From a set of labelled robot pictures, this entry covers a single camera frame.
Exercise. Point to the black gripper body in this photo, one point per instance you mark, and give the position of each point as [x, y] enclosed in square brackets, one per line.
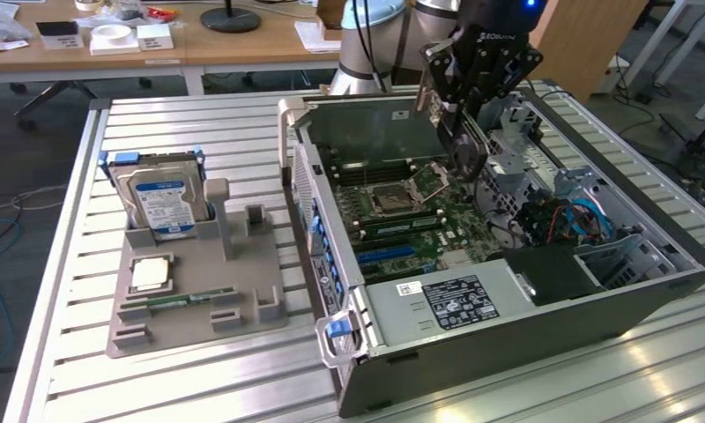
[493, 44]

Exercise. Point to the black graphics card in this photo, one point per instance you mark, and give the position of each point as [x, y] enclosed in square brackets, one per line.
[467, 150]

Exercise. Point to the wooden cabinet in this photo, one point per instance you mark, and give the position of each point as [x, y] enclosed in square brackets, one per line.
[588, 44]

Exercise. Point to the white paper stack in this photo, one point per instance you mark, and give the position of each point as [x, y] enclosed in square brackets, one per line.
[317, 37]

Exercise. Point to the brown cardboard box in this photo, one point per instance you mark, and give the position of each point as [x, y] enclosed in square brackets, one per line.
[329, 15]

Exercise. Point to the metal socket cover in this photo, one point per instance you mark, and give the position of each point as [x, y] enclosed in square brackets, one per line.
[429, 178]

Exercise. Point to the perforated metal drive cage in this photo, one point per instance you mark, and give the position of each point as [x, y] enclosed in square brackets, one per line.
[529, 185]

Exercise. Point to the CPU socket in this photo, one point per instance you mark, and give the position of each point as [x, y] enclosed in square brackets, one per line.
[391, 200]

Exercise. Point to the wooden desk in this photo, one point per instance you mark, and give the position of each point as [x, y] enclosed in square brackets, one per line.
[64, 61]
[252, 48]

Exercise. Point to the black stand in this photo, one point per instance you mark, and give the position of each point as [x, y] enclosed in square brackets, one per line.
[701, 132]

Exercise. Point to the black round lamp base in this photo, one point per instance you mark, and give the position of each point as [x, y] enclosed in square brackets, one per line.
[229, 20]

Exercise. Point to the green motherboard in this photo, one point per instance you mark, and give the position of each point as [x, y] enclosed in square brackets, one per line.
[447, 238]

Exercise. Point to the blue expansion slot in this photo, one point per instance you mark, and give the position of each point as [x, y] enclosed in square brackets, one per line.
[388, 254]

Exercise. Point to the black plastic shroud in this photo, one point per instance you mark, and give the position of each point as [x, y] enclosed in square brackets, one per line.
[552, 273]

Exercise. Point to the metal disk bay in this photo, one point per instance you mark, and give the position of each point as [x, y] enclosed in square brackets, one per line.
[623, 264]

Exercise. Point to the plain white box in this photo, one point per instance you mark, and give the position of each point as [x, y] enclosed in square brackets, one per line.
[153, 37]

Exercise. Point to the red packet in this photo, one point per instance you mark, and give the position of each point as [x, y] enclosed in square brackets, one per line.
[160, 14]

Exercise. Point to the clear bag with dark part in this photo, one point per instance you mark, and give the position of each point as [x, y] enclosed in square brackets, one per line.
[125, 15]

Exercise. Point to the flat white box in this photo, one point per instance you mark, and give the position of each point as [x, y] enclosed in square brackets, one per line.
[115, 48]

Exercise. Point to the white tape roll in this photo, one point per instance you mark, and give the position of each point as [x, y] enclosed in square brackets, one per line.
[112, 33]

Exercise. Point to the hard disk with blue carrier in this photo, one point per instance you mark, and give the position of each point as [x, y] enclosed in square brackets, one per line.
[161, 202]

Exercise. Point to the grey power supply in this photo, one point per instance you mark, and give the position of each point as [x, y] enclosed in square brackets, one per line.
[400, 317]

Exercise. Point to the grey parts rack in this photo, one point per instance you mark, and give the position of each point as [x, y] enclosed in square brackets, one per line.
[211, 273]

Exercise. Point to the beige tape roll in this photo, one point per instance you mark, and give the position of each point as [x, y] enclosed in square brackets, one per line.
[87, 5]

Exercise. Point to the dark open PC case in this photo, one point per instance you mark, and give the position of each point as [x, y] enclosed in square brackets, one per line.
[505, 352]

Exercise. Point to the white box with black lid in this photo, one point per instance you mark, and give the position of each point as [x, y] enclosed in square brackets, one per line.
[59, 35]

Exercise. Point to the silver CPU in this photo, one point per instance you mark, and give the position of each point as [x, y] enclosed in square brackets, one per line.
[149, 274]

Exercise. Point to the pink paper card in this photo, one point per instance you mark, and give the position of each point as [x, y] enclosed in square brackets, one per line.
[5, 45]

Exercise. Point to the crumpled grey plastic bag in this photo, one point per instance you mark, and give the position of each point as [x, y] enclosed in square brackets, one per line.
[0, 20]

